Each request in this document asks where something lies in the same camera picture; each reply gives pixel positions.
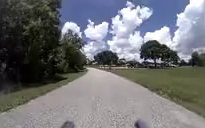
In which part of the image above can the large dark round tree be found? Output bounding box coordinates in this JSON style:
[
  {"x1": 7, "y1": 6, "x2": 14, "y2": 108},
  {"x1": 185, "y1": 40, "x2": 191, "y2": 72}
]
[{"x1": 93, "y1": 50, "x2": 120, "y2": 66}]

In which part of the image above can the pale grey gravel path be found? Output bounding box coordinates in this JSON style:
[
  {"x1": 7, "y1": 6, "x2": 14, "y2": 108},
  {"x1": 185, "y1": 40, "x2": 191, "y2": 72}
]
[{"x1": 0, "y1": 67, "x2": 205, "y2": 128}]

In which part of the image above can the wide spreading tree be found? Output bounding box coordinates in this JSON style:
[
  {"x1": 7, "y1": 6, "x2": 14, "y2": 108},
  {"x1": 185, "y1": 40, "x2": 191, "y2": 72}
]
[{"x1": 139, "y1": 39, "x2": 180, "y2": 68}]

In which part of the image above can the robot's own part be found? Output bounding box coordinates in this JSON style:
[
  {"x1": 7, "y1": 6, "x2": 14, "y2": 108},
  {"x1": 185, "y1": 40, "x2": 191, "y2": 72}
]
[
  {"x1": 134, "y1": 119, "x2": 150, "y2": 128},
  {"x1": 60, "y1": 120, "x2": 76, "y2": 128}
]

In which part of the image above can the open green grass field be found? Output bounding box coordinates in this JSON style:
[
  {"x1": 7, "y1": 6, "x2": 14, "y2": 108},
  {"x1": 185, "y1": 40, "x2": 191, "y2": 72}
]
[{"x1": 99, "y1": 65, "x2": 205, "y2": 123}]

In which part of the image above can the dense row of trees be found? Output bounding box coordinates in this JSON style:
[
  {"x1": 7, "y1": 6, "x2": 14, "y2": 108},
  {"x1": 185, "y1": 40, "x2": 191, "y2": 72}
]
[{"x1": 0, "y1": 0, "x2": 88, "y2": 98}]

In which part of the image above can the small dark tree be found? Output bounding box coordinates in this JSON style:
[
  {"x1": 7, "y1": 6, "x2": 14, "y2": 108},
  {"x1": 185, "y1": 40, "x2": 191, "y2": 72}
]
[{"x1": 189, "y1": 51, "x2": 205, "y2": 67}]

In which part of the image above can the grass verge under trees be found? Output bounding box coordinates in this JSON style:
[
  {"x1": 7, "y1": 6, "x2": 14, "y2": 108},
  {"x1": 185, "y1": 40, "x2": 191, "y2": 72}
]
[{"x1": 0, "y1": 69, "x2": 89, "y2": 118}]

